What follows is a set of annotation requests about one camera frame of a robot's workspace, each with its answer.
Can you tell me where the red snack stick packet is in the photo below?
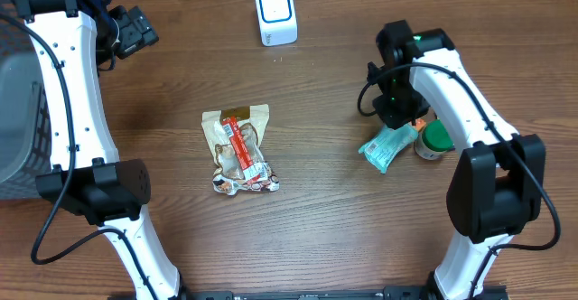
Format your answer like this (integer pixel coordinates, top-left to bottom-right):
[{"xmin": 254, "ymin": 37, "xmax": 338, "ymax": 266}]
[{"xmin": 221, "ymin": 117, "xmax": 268, "ymax": 185}]

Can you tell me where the mint green tissue packet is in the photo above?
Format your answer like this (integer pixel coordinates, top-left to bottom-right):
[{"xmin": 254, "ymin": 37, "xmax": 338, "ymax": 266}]
[{"xmin": 358, "ymin": 124, "xmax": 418, "ymax": 173}]

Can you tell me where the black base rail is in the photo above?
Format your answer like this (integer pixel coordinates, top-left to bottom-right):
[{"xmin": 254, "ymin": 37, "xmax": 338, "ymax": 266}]
[{"xmin": 189, "ymin": 285, "xmax": 510, "ymax": 300}]

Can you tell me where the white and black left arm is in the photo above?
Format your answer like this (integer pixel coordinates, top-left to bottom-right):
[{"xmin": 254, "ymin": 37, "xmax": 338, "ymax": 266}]
[{"xmin": 11, "ymin": 0, "xmax": 189, "ymax": 299}]

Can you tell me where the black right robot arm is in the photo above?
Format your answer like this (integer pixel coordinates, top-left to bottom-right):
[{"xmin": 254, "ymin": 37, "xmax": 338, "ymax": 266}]
[{"xmin": 367, "ymin": 20, "xmax": 552, "ymax": 299}]

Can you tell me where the green lid jar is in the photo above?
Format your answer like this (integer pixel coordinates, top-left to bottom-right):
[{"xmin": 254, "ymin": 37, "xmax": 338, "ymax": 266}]
[{"xmin": 414, "ymin": 119, "xmax": 454, "ymax": 161}]

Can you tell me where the white barcode scanner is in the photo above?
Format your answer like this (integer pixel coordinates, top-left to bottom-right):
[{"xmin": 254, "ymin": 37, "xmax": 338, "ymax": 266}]
[{"xmin": 255, "ymin": 0, "xmax": 298, "ymax": 47}]

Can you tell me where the orange snack packet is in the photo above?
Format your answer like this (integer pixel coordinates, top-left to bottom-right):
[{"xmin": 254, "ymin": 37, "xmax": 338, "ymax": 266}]
[{"xmin": 410, "ymin": 118, "xmax": 427, "ymax": 132}]

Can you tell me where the dark grey plastic basket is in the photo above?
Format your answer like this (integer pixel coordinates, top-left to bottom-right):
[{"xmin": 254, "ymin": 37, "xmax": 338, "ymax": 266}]
[{"xmin": 1, "ymin": 21, "xmax": 51, "ymax": 201}]

